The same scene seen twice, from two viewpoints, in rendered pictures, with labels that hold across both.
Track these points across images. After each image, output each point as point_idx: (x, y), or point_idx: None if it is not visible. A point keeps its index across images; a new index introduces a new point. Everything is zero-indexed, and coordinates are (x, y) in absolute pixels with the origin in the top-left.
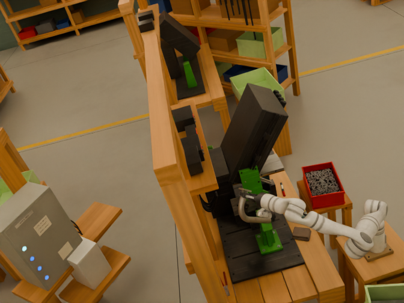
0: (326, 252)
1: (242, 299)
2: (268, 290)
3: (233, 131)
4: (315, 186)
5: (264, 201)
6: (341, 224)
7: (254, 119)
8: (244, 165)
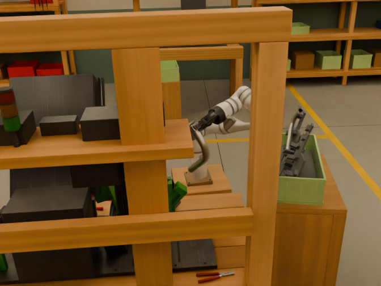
0: (199, 195)
1: (240, 261)
2: (232, 240)
3: None
4: None
5: (227, 106)
6: None
7: (85, 93)
8: None
